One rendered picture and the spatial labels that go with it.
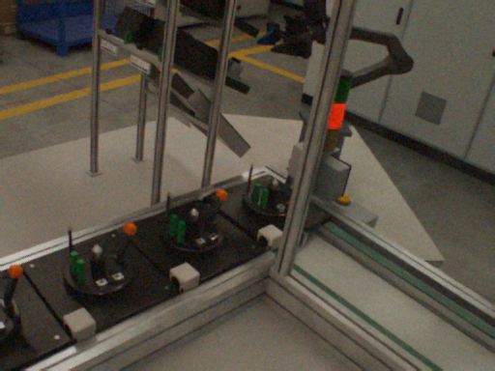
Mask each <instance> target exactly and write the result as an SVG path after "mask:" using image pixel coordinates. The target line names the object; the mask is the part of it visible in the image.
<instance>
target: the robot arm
mask: <svg viewBox="0 0 495 371"><path fill-rule="evenodd" d="M303 2H304V16H303V15H302V14H301V13H299V12H297V11H296V10H293V9H291V10H290V11H288V12H287V13H286V14H283V18H285V21H286V23H287V25H286V26H285V27H284V28H285V32H284V31H282V30H280V29H279V24H277V23H276V22H274V21H272V20H270V21H268V22H267V23H266V27H267V33H266V34H265V35H264V36H263V37H262V38H260V39H259V40H258V41H256V44H265V45H274V47H272V48H271V52H274V53H282V54H286V55H291V56H295V57H298V56H300V57H302V58H303V59H308V58H309V57H310V56H311V47H312V42H317V43H318V44H322V45H325V42H326V32H327V33H328V30H329V23H330V20H331V17H330V16H328V15H326V3H327V0H303ZM311 21H313V22H311ZM324 24H325V27H324ZM280 39H283V41H284V43H281V44H279V45H276V42H280Z"/></svg>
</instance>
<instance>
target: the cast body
mask: <svg viewBox="0 0 495 371"><path fill-rule="evenodd" d="M240 64H241V60H238V59H236V58H235V57H234V56H231V58H230V59H228V64H227V70H226V75H227V76H229V77H231V78H233V79H234V80H236V81H240V80H241V77H240V73H241V72H242V70H243V68H244V67H243V66H242V65H240Z"/></svg>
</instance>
